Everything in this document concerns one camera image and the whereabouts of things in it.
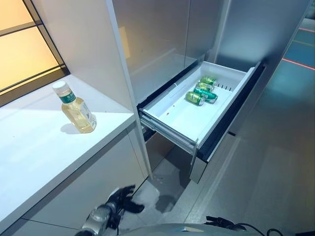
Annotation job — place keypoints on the green drink can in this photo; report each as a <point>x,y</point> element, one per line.
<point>208,80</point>
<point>195,98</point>
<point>206,90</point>

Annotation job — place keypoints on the silver fridge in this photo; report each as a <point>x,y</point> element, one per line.
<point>187,49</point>

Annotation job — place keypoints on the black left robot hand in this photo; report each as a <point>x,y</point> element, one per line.
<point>125,196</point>

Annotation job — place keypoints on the yellow drink bottle white cap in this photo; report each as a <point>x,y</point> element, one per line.
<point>76,108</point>

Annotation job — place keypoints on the white fridge drawer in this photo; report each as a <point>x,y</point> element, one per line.
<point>197,110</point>

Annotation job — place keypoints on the black framed window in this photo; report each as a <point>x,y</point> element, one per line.
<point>27,46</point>

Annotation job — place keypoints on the white counter cabinet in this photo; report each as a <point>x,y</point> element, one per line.
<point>61,152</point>

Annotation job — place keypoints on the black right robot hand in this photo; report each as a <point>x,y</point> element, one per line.
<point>219,219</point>

